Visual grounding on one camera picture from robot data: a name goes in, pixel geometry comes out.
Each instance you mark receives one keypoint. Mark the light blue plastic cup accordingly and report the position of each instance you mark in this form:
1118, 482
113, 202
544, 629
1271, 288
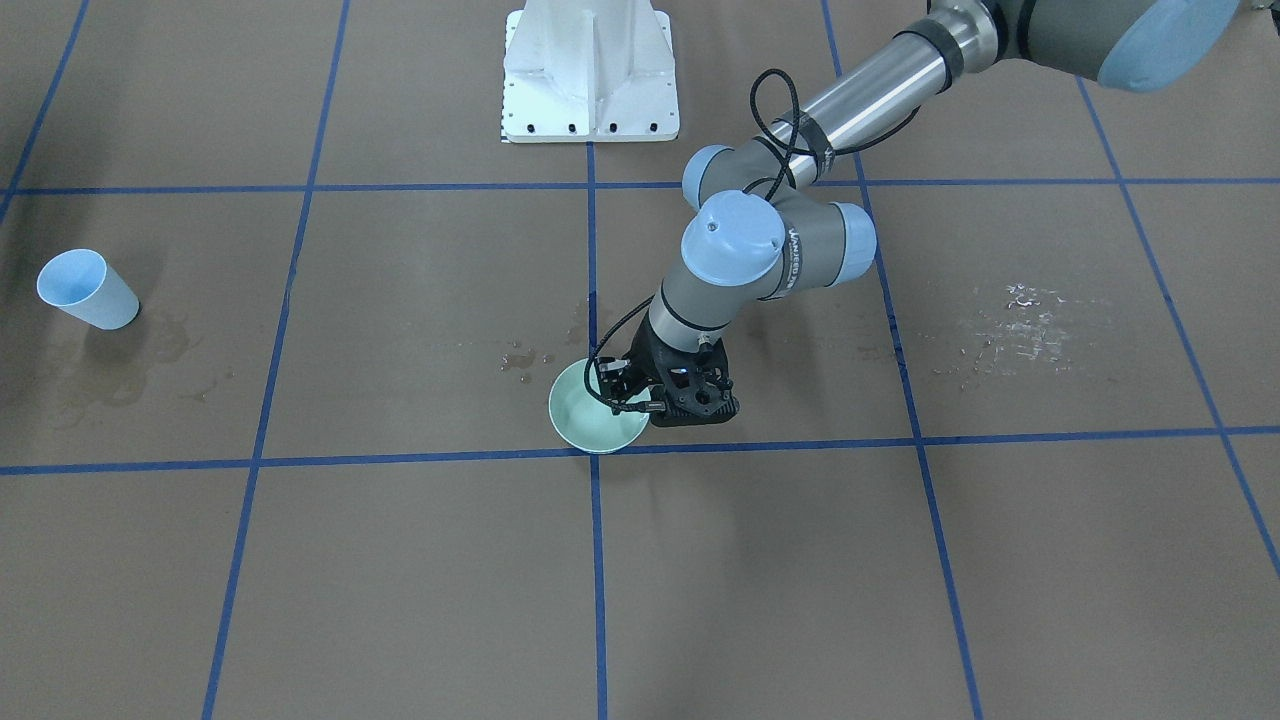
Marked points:
83, 284

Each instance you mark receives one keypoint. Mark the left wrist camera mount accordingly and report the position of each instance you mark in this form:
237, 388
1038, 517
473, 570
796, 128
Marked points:
694, 389

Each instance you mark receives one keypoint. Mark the mint green bowl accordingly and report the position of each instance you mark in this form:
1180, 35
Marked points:
583, 421

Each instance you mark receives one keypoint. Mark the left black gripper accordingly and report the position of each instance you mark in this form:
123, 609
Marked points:
646, 363

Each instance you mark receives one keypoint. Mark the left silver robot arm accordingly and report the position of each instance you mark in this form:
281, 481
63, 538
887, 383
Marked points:
756, 236

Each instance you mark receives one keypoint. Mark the white camera stand column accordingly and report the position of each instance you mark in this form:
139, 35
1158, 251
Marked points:
589, 72

